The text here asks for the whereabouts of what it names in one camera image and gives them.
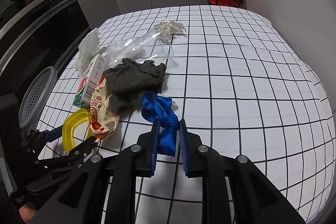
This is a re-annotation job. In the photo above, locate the blue ribbon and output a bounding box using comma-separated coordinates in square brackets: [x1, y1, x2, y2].
[141, 91, 180, 157]

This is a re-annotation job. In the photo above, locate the clear plastic cup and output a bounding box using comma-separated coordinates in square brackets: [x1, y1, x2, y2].
[114, 28, 174, 63]

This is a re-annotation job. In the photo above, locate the grey perforated trash basket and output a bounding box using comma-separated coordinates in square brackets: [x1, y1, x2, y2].
[19, 66, 57, 131]

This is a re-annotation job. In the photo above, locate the person's left hand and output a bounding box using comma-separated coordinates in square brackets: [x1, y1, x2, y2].
[19, 206, 37, 224]

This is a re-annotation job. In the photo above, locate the yellow square plastic lid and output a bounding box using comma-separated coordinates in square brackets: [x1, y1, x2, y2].
[62, 109, 92, 152]

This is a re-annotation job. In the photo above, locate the red beige snack wrapper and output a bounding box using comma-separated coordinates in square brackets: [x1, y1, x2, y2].
[90, 77, 120, 142]

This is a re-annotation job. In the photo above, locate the green white medicine box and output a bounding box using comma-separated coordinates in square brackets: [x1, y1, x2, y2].
[72, 53, 106, 108]

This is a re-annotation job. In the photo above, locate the dark grey cloth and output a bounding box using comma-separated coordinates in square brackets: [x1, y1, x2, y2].
[104, 58, 166, 114]

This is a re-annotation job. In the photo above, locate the white black checked tablecloth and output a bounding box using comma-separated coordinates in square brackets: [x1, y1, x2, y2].
[36, 4, 336, 224]

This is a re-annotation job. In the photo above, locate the white crumpled plastic glove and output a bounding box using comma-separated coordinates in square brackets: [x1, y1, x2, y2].
[75, 28, 100, 79]

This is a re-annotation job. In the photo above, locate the black built-in oven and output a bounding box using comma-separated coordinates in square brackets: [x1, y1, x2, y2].
[1, 0, 90, 98]

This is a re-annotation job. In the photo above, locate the crumpled clear plastic bag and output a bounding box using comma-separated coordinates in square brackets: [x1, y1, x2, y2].
[105, 38, 143, 69]

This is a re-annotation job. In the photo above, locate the crumpled cream paper wad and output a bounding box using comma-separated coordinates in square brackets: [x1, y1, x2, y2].
[154, 19, 186, 40]

